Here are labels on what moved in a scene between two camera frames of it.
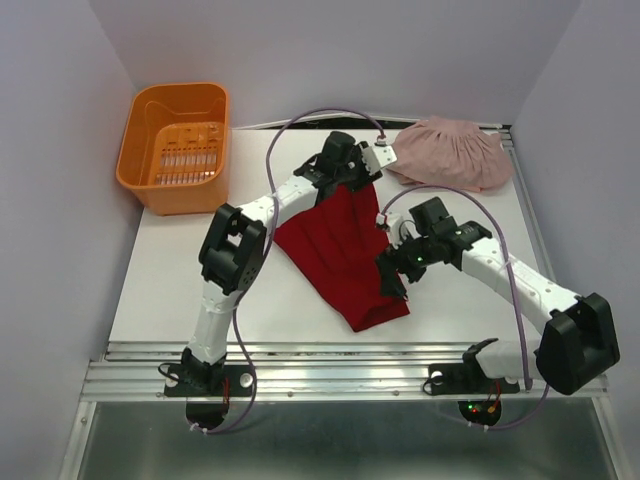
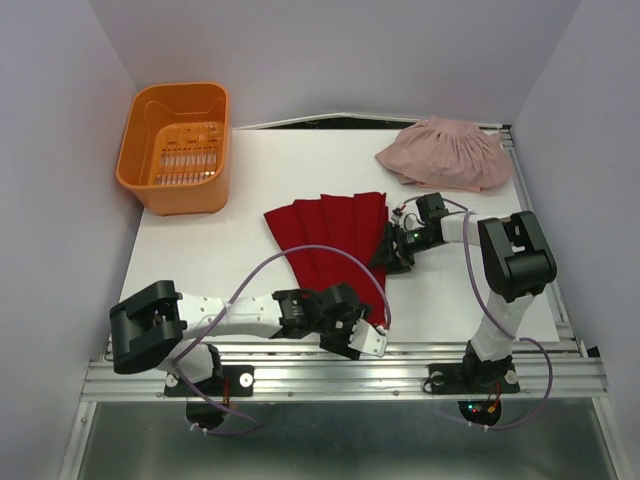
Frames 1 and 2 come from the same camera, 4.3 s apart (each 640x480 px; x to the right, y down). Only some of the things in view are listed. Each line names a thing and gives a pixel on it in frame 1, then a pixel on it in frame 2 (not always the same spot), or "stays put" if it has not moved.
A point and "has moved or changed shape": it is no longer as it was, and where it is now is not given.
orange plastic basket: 175,152 stays put
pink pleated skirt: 451,152 stays put
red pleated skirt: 339,243 has moved or changed shape
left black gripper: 364,177 -> 340,345
